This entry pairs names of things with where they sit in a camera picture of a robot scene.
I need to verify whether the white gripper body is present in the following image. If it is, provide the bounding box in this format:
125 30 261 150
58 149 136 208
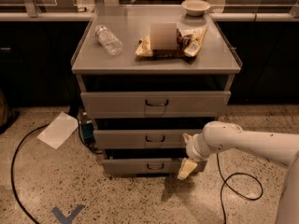
186 133 209 162

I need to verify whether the grey drawer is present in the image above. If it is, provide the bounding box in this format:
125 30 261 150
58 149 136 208
81 91 231 119
93 129 200 149
102 157 208 175

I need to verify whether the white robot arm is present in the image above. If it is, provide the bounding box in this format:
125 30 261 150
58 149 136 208
178 121 299 224

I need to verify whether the grey top drawer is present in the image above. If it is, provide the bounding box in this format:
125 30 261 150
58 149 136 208
81 91 231 119

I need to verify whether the grey bottom drawer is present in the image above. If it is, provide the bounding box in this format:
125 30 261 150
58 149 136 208
102 157 208 175

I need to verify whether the grey drawer cabinet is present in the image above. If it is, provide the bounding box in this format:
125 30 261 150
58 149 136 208
70 5 243 176

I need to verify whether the yellow snack bag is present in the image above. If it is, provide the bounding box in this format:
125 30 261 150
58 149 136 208
135 26 207 59

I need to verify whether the blue box on floor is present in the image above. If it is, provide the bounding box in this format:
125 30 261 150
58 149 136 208
81 120 94 144

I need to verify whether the clear plastic water bottle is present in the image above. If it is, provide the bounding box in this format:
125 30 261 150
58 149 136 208
95 24 122 56

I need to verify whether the white paper sheet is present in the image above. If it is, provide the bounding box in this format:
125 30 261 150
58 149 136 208
37 112 78 149

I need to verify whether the white ceramic bowl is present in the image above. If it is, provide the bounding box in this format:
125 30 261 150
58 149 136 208
181 0 210 16

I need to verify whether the blue tape floor mark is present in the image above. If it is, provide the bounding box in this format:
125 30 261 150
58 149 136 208
50 203 86 224

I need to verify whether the black cable right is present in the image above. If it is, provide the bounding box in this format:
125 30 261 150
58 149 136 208
216 152 264 224

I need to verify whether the black cable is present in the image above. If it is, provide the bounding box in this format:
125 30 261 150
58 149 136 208
10 123 50 224
216 152 264 224

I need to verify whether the black cable left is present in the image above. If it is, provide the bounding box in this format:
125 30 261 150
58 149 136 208
10 123 50 224

